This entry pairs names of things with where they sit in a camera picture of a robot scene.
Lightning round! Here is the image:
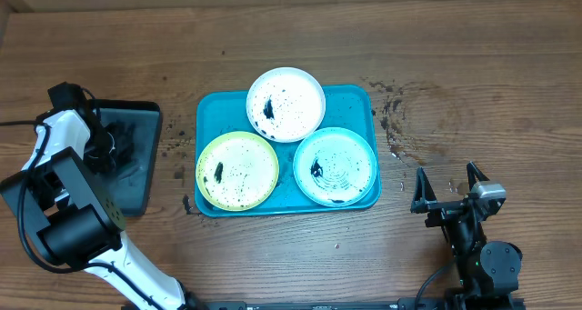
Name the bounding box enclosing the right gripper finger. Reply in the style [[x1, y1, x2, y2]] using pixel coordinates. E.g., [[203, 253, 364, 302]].
[[467, 161, 489, 191], [411, 167, 437, 210]]

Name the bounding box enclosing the yellow plate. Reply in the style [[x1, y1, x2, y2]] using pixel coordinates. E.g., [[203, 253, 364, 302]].
[[196, 131, 279, 212]]

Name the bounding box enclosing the white plate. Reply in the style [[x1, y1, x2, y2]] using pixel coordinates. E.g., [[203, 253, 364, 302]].
[[246, 67, 326, 143]]

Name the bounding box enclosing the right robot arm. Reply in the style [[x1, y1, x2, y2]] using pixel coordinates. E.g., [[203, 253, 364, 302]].
[[410, 162, 523, 309]]

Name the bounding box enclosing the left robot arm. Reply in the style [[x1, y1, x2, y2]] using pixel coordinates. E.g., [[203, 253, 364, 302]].
[[1, 82, 206, 309]]

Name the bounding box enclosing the black water tray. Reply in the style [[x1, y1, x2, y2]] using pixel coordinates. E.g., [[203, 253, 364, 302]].
[[84, 99, 162, 216]]

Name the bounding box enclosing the light blue dirty plate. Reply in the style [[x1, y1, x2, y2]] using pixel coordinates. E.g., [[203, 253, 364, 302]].
[[293, 127, 377, 208]]

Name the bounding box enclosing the teal plastic tray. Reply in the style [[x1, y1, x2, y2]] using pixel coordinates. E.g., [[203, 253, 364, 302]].
[[194, 85, 377, 217]]

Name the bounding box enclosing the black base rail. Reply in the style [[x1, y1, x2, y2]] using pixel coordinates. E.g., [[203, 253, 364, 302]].
[[121, 295, 527, 310]]

